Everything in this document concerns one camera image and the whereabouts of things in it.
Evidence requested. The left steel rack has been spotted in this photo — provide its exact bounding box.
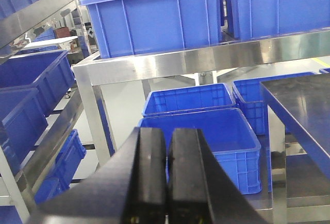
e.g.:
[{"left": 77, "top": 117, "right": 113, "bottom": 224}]
[{"left": 1, "top": 0, "right": 83, "bottom": 223}]

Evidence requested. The upper blue bin left rack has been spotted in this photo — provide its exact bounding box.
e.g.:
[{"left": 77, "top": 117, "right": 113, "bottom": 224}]
[{"left": 1, "top": 50, "right": 75, "bottom": 117}]

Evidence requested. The large blue crate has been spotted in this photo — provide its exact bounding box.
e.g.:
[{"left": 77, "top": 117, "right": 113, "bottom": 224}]
[
  {"left": 81, "top": 0, "right": 222, "bottom": 58},
  {"left": 225, "top": 0, "right": 329, "bottom": 40}
]

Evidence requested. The right large blue upper crate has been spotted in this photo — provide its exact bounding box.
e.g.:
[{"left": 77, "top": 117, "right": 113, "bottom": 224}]
[{"left": 225, "top": 0, "right": 329, "bottom": 40}]

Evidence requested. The middle large blue upper crate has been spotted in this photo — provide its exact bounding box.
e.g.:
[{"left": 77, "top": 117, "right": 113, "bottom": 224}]
[{"left": 81, "top": 0, "right": 222, "bottom": 58}]

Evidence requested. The middle blue bin left rack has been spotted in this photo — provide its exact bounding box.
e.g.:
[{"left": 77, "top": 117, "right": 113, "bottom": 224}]
[{"left": 1, "top": 88, "right": 48, "bottom": 174}]

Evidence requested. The blue bin behind table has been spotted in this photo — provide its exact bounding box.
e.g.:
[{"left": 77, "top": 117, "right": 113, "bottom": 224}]
[{"left": 232, "top": 72, "right": 316, "bottom": 135}]

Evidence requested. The blue bin beside table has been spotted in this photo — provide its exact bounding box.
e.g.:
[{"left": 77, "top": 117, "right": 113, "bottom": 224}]
[
  {"left": 138, "top": 108, "right": 262, "bottom": 195},
  {"left": 142, "top": 83, "right": 237, "bottom": 117}
]

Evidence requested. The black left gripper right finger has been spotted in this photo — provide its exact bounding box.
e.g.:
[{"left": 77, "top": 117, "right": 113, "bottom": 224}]
[{"left": 169, "top": 129, "right": 266, "bottom": 223}]

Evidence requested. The blue bin rack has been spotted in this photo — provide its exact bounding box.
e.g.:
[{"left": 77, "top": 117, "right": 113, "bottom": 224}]
[
  {"left": 35, "top": 129, "right": 87, "bottom": 204},
  {"left": 1, "top": 50, "right": 75, "bottom": 117},
  {"left": 1, "top": 88, "right": 48, "bottom": 174}
]

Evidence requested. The near blue bin beside table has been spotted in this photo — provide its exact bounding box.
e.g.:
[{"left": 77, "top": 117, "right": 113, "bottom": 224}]
[{"left": 138, "top": 108, "right": 262, "bottom": 195}]

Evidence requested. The stainless steel shelf frame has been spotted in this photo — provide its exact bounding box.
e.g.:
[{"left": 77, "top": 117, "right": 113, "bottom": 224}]
[{"left": 73, "top": 28, "right": 329, "bottom": 165}]

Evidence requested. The lower blue bin left rack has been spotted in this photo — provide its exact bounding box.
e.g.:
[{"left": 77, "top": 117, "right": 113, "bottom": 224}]
[{"left": 35, "top": 129, "right": 87, "bottom": 204}]

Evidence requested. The far blue bin beside table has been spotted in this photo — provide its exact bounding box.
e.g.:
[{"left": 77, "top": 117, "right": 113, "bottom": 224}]
[{"left": 142, "top": 83, "right": 237, "bottom": 117}]

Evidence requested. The stainless steel work table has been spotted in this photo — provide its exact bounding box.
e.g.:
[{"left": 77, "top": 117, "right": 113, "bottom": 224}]
[{"left": 259, "top": 73, "right": 330, "bottom": 181}]

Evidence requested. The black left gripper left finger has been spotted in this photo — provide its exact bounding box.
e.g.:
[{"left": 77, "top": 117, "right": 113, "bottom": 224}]
[{"left": 28, "top": 127, "right": 167, "bottom": 223}]

